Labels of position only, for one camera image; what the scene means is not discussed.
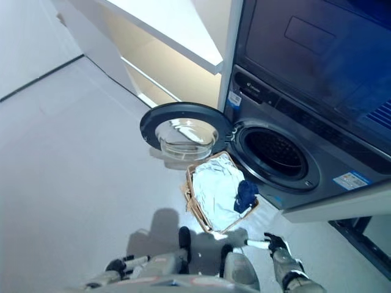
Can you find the blue bordered info sticker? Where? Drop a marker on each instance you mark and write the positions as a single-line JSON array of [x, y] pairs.
[[351, 181]]

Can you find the blue white energy label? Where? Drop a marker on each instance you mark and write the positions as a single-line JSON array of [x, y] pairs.
[[234, 98]]

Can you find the black right robot foot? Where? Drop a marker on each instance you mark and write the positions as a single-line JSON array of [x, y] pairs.
[[226, 250]]

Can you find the white cabinet base panel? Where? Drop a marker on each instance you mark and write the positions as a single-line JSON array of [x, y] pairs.
[[336, 204]]

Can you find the black metal frame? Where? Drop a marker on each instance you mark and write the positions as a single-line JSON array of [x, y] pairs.
[[357, 241]]

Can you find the grey front-load washing machine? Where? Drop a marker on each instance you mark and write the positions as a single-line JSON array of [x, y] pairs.
[[330, 164]]

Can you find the white countertop slab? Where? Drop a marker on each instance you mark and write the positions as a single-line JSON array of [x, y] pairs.
[[171, 30]]

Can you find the black robot foot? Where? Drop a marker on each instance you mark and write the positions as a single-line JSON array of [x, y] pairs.
[[226, 250], [184, 238]]

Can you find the dark grey stacked dryer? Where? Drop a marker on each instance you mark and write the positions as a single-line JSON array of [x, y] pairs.
[[305, 52]]

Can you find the white crumpled cloth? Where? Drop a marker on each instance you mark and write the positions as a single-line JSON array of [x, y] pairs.
[[214, 189]]

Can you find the white under-counter cabinet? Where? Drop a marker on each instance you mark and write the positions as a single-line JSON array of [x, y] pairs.
[[91, 39]]

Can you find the white vertical cabinet column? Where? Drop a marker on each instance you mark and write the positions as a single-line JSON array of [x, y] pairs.
[[229, 55]]

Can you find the black left robot foot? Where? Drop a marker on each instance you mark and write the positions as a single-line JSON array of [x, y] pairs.
[[184, 238]]

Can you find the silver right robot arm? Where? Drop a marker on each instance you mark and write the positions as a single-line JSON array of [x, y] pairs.
[[290, 268]]

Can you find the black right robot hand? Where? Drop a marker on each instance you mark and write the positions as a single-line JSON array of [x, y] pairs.
[[278, 244]]

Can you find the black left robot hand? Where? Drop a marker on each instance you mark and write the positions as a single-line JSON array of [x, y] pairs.
[[117, 265]]

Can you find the woven wicker laundry basket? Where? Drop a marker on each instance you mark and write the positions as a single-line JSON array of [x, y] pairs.
[[203, 219]]

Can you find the grey robot torso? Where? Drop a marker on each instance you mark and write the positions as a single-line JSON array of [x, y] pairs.
[[171, 285]]

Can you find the round glass washer door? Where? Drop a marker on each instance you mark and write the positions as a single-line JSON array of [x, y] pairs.
[[149, 128]]

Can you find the dark blue garment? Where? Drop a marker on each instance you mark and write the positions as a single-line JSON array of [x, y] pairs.
[[246, 192]]

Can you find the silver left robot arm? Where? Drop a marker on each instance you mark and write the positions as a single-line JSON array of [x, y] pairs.
[[100, 279]]

